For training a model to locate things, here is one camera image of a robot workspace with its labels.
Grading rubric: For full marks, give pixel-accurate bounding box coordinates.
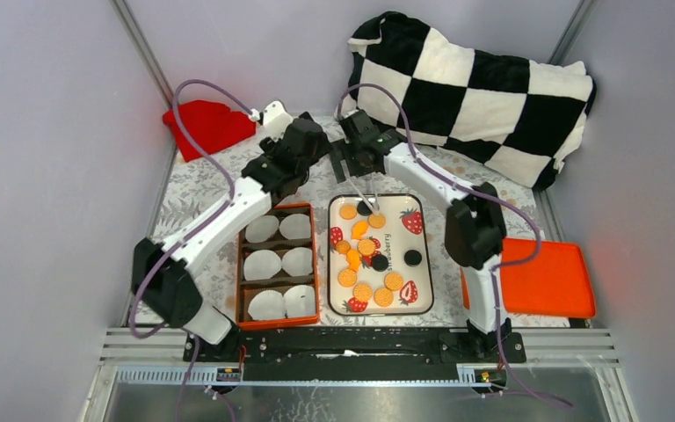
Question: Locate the white strawberry tray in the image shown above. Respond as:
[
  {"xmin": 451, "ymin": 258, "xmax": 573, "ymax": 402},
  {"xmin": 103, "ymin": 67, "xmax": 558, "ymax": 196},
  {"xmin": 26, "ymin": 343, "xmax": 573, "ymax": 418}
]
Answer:
[{"xmin": 327, "ymin": 193, "xmax": 434, "ymax": 317}]

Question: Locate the black sandwich cookie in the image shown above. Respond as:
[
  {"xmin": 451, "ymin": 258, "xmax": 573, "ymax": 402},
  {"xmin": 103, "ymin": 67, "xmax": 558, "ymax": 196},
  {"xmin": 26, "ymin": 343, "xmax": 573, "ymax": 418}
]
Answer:
[
  {"xmin": 356, "ymin": 200, "xmax": 374, "ymax": 216},
  {"xmin": 370, "ymin": 254, "xmax": 389, "ymax": 272},
  {"xmin": 403, "ymin": 250, "xmax": 423, "ymax": 267}
]

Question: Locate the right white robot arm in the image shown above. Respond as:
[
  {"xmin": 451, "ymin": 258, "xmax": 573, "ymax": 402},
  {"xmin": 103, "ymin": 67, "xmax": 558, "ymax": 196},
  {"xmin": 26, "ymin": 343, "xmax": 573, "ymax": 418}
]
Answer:
[{"xmin": 330, "ymin": 111, "xmax": 507, "ymax": 362}]

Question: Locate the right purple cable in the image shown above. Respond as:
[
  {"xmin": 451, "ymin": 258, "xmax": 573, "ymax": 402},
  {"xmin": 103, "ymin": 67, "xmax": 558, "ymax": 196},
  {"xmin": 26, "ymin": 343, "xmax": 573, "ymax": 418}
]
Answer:
[{"xmin": 337, "ymin": 83, "xmax": 575, "ymax": 409}]

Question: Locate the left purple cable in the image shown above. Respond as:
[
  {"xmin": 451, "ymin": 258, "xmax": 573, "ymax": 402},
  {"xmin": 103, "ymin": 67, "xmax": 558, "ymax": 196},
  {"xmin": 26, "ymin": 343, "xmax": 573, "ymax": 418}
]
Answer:
[{"xmin": 127, "ymin": 79, "xmax": 258, "ymax": 422}]

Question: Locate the orange compartment cookie box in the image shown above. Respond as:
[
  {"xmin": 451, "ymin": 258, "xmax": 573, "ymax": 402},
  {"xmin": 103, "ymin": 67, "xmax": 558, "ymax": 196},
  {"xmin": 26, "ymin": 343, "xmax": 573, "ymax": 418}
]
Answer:
[{"xmin": 235, "ymin": 202, "xmax": 320, "ymax": 331}]

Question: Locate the red cloth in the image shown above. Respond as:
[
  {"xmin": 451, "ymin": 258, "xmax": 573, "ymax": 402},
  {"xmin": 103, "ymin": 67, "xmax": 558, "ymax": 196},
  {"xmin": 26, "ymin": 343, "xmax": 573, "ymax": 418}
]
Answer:
[{"xmin": 179, "ymin": 99, "xmax": 257, "ymax": 155}]

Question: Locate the small round yellow biscuit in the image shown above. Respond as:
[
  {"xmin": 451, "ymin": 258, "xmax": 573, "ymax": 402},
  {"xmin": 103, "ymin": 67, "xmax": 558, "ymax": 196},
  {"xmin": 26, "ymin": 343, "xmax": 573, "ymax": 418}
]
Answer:
[{"xmin": 335, "ymin": 240, "xmax": 352, "ymax": 255}]

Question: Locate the white paper cup liner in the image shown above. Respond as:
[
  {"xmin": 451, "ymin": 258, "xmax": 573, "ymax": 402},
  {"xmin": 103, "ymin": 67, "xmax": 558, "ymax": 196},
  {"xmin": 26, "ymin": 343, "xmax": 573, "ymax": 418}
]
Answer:
[
  {"xmin": 281, "ymin": 247, "xmax": 314, "ymax": 277},
  {"xmin": 283, "ymin": 285, "xmax": 317, "ymax": 318},
  {"xmin": 247, "ymin": 290, "xmax": 287, "ymax": 321},
  {"xmin": 279, "ymin": 214, "xmax": 312, "ymax": 240},
  {"xmin": 243, "ymin": 250, "xmax": 282, "ymax": 281},
  {"xmin": 244, "ymin": 215, "xmax": 280, "ymax": 244}
]

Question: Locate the black sandwich cookie right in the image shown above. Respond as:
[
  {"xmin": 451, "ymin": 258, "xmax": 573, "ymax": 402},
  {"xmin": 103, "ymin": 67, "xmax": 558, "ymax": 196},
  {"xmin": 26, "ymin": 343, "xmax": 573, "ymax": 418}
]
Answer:
[{"xmin": 403, "ymin": 250, "xmax": 423, "ymax": 267}]

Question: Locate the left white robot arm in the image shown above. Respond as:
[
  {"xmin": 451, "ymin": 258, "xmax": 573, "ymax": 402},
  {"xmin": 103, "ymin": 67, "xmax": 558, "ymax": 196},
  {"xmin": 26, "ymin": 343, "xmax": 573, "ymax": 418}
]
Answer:
[{"xmin": 131, "ymin": 101, "xmax": 330, "ymax": 361}]

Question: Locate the black sandwich cookie top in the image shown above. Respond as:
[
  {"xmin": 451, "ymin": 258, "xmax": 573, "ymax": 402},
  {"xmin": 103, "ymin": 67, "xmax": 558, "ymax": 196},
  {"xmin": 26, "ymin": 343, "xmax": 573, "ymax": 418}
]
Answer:
[{"xmin": 356, "ymin": 200, "xmax": 374, "ymax": 216}]

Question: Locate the floral table mat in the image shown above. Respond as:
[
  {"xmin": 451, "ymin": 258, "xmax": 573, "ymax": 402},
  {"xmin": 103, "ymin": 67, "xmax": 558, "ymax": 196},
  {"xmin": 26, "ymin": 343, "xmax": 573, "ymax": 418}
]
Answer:
[{"xmin": 128, "ymin": 115, "xmax": 571, "ymax": 329}]

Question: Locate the purple cable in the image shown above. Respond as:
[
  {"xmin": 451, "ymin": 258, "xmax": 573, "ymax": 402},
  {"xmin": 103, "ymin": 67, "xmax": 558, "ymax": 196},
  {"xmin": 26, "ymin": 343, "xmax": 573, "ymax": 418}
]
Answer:
[
  {"xmin": 127, "ymin": 79, "xmax": 258, "ymax": 422},
  {"xmin": 337, "ymin": 83, "xmax": 575, "ymax": 409}
]

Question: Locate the black white checkered blanket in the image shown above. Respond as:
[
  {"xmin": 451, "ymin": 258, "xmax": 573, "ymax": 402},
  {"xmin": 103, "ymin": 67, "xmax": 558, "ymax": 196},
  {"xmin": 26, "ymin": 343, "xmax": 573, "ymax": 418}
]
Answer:
[{"xmin": 341, "ymin": 11, "xmax": 597, "ymax": 191}]

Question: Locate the orange box lid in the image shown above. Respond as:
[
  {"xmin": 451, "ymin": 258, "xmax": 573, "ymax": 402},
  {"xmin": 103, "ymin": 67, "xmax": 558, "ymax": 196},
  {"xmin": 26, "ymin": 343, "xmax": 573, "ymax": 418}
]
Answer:
[{"xmin": 451, "ymin": 237, "xmax": 597, "ymax": 331}]

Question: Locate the black sandwich cookie middle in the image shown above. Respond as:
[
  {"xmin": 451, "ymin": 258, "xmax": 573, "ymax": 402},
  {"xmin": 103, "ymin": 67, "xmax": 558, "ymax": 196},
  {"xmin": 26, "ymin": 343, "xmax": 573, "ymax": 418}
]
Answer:
[{"xmin": 370, "ymin": 254, "xmax": 389, "ymax": 272}]

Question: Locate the orange fish cookie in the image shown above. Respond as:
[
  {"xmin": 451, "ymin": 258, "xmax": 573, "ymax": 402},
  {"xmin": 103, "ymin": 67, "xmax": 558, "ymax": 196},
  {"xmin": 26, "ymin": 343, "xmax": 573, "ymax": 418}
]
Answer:
[
  {"xmin": 345, "ymin": 249, "xmax": 362, "ymax": 272},
  {"xmin": 351, "ymin": 221, "xmax": 369, "ymax": 240}
]

